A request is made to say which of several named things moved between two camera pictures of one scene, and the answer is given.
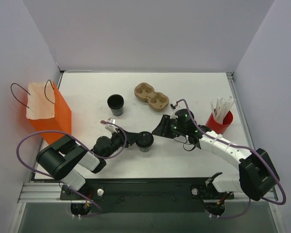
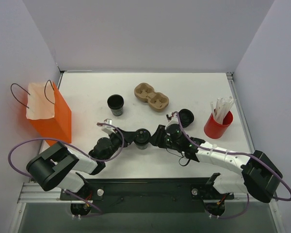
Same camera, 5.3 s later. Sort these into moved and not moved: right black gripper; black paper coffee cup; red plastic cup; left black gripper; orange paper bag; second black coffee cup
Moved: black paper coffee cup; right black gripper
Not moved: red plastic cup; second black coffee cup; orange paper bag; left black gripper
